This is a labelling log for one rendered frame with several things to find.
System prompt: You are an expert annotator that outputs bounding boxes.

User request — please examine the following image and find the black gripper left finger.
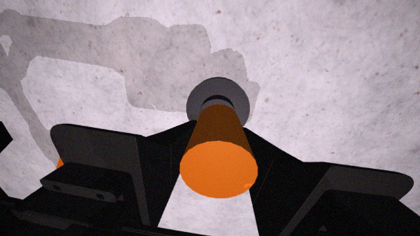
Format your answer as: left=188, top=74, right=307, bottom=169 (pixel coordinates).
left=51, top=120, right=197, bottom=227

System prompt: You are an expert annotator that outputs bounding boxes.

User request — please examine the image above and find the orange knob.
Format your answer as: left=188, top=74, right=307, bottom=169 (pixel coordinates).
left=179, top=104, right=258, bottom=199

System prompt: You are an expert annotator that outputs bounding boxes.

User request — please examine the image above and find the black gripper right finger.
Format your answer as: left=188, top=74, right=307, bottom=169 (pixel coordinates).
left=242, top=127, right=414, bottom=236

